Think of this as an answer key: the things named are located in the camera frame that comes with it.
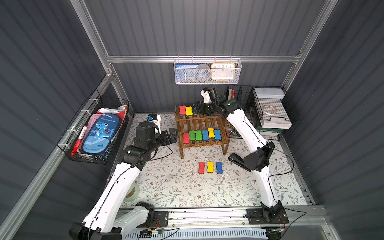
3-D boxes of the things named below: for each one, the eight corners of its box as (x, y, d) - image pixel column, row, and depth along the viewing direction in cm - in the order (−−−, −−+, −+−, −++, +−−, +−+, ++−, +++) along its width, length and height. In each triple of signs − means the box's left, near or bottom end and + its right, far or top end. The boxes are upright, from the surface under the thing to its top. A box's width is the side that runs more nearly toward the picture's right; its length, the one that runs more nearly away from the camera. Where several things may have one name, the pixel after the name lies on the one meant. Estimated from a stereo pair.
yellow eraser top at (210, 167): (206, 172, 91) (207, 171, 90) (206, 162, 95) (206, 161, 94) (214, 172, 91) (214, 171, 90) (213, 162, 95) (213, 161, 94)
